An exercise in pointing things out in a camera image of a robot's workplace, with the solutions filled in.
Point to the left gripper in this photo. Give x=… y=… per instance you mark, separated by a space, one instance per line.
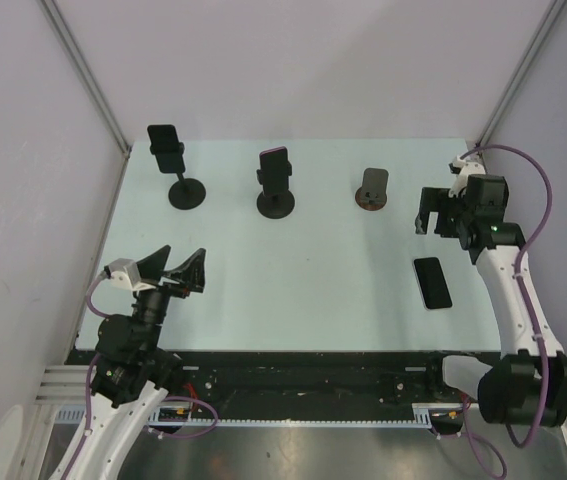
x=191 y=275

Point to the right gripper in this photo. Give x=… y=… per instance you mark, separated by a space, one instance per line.
x=435 y=200

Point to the black phone stand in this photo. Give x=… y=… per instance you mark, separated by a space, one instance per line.
x=185 y=193
x=278 y=206

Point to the purple-edged phone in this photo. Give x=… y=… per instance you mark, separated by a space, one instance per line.
x=274 y=172

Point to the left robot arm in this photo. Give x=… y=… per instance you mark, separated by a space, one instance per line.
x=129 y=375

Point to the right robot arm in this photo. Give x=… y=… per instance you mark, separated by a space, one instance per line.
x=528 y=384

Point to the brown-based phone stand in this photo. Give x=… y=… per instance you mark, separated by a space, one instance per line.
x=372 y=194

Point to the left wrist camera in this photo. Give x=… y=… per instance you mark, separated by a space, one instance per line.
x=124 y=274

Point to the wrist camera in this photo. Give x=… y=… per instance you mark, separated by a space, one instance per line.
x=124 y=274
x=462 y=169

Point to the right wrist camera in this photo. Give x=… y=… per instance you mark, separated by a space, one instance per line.
x=462 y=169

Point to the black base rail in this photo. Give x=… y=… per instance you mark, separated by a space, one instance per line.
x=318 y=385

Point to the right aluminium frame post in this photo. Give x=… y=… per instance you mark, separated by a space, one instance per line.
x=550 y=20

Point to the aluminium frame post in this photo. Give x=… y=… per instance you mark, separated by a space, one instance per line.
x=77 y=59
x=550 y=20

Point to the white cable duct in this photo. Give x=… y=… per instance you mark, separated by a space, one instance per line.
x=416 y=416

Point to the left aluminium frame post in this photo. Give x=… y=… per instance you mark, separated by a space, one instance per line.
x=77 y=59

